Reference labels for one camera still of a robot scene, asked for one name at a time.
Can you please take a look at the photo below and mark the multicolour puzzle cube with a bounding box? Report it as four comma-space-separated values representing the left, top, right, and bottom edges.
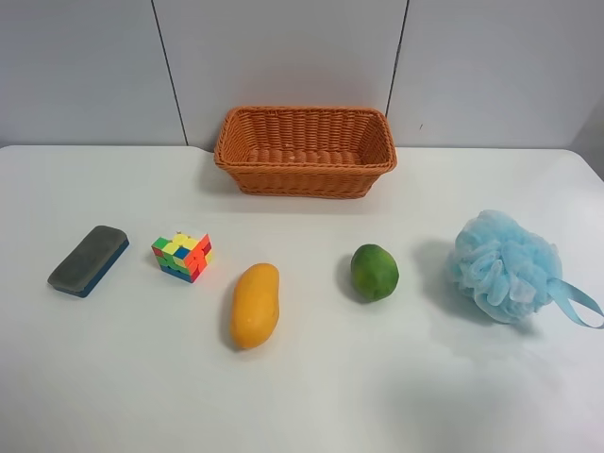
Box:
151, 232, 213, 283

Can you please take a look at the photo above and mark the grey blue board eraser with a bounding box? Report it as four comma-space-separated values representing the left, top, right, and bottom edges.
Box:
47, 226, 129, 298

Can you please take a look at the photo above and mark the green lemon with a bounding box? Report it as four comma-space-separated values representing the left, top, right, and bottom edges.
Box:
350, 243, 399, 302

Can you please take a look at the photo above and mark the light blue bath sponge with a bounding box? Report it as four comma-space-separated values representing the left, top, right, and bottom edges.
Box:
445, 210, 603, 327

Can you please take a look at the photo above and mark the orange woven basket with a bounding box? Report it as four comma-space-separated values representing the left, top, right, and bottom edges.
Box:
214, 106, 397, 199

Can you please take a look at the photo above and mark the yellow mango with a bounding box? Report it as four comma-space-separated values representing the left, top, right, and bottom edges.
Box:
229, 263, 279, 349

